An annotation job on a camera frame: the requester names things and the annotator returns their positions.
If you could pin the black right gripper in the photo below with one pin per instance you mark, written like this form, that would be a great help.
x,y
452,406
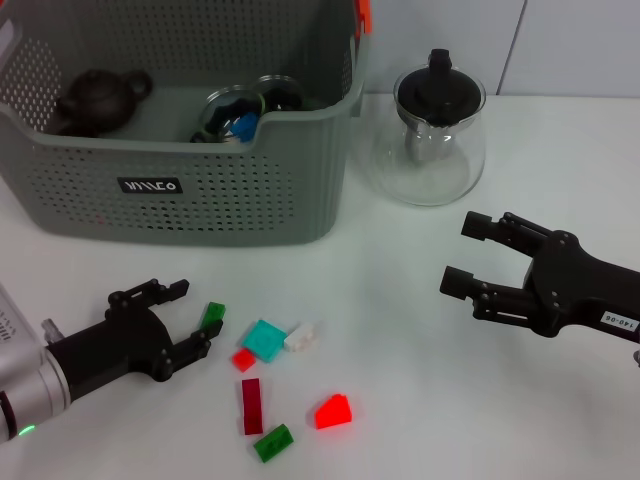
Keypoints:
x,y
572,285

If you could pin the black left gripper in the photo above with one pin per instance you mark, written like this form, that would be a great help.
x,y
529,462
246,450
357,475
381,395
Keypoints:
x,y
115,350

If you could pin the dark red long brick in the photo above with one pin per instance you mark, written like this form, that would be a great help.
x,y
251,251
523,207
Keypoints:
x,y
251,406

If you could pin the glass teacup black sleeve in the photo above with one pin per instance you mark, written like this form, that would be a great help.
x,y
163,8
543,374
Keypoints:
x,y
197,137
220,107
285,92

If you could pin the blue square plate brick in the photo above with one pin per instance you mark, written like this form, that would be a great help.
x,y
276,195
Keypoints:
x,y
245,126

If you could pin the grey perforated storage bin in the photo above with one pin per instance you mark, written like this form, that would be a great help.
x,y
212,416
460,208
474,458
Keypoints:
x,y
225,210

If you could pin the small red flat brick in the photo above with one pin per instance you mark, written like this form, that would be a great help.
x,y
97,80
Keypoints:
x,y
243,360

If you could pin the teal square plate brick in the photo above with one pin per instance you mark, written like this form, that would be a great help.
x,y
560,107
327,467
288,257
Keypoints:
x,y
264,341

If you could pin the white studded brick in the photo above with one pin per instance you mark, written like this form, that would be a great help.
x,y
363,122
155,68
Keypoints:
x,y
300,337

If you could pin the green thick brick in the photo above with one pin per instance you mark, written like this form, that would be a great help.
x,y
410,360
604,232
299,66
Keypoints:
x,y
273,443

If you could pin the bright red sloped brick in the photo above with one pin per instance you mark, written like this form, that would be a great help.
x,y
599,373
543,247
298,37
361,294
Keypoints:
x,y
333,411

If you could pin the glass teapot black lid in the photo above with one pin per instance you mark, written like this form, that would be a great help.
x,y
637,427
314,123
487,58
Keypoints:
x,y
440,90

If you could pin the dark clay teapot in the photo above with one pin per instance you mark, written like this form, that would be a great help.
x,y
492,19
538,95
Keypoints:
x,y
100,100

